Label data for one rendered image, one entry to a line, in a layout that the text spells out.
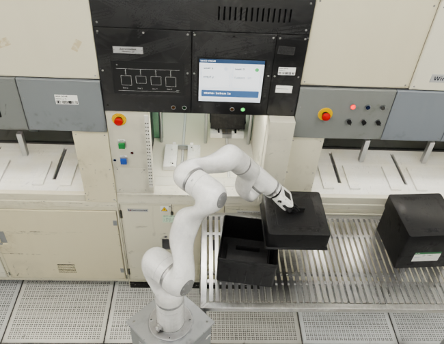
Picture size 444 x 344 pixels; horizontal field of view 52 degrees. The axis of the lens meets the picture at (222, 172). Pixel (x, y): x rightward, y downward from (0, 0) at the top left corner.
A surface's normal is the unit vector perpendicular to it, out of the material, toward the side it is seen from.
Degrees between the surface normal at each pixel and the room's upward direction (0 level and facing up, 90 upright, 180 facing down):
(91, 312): 0
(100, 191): 90
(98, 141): 90
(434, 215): 0
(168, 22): 90
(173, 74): 90
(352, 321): 0
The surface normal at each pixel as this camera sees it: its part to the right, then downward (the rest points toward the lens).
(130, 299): 0.05, -0.75
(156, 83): 0.02, 0.66
